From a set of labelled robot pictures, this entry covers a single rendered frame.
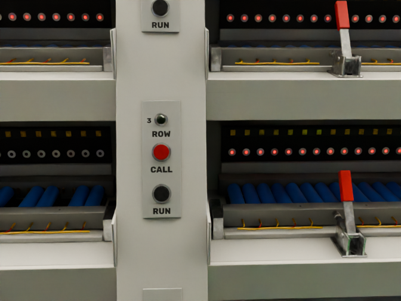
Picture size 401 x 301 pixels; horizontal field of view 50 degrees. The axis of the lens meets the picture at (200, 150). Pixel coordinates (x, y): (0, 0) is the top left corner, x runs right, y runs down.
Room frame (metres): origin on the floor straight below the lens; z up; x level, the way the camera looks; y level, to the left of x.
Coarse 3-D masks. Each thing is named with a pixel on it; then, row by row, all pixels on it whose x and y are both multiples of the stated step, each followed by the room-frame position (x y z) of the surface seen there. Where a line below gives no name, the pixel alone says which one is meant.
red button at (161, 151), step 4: (156, 148) 0.44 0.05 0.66; (160, 148) 0.44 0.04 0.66; (164, 148) 0.44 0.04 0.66; (156, 152) 0.44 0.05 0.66; (160, 152) 0.44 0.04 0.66; (164, 152) 0.44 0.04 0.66; (168, 152) 0.44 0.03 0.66; (156, 156) 0.44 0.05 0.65; (160, 156) 0.44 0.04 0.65; (164, 156) 0.44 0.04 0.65
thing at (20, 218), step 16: (0, 208) 0.51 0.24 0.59; (16, 208) 0.51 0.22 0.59; (32, 208) 0.52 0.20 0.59; (48, 208) 0.52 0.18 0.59; (64, 208) 0.52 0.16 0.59; (80, 208) 0.52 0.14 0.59; (96, 208) 0.52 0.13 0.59; (0, 224) 0.51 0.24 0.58; (16, 224) 0.51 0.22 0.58; (32, 224) 0.51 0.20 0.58; (48, 224) 0.50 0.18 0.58; (64, 224) 0.51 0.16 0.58; (80, 224) 0.51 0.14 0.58; (96, 224) 0.51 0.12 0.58
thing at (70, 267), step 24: (0, 168) 0.60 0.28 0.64; (24, 168) 0.61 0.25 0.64; (48, 168) 0.61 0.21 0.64; (72, 168) 0.61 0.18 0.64; (96, 168) 0.61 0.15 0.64; (0, 264) 0.45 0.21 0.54; (24, 264) 0.45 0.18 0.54; (48, 264) 0.45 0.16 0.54; (72, 264) 0.45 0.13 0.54; (96, 264) 0.45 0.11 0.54; (0, 288) 0.45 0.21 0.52; (24, 288) 0.45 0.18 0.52; (48, 288) 0.45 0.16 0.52; (72, 288) 0.45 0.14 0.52; (96, 288) 0.46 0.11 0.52
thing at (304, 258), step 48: (240, 144) 0.61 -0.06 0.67; (288, 144) 0.62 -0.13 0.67; (336, 144) 0.62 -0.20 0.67; (384, 144) 0.62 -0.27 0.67; (240, 192) 0.58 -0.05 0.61; (288, 192) 0.59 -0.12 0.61; (336, 192) 0.58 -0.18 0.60; (384, 192) 0.58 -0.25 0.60; (240, 240) 0.50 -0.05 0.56; (288, 240) 0.50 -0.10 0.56; (336, 240) 0.49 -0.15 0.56; (384, 240) 0.50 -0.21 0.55; (240, 288) 0.46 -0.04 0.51; (288, 288) 0.47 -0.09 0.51; (336, 288) 0.47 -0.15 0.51; (384, 288) 0.47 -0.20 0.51
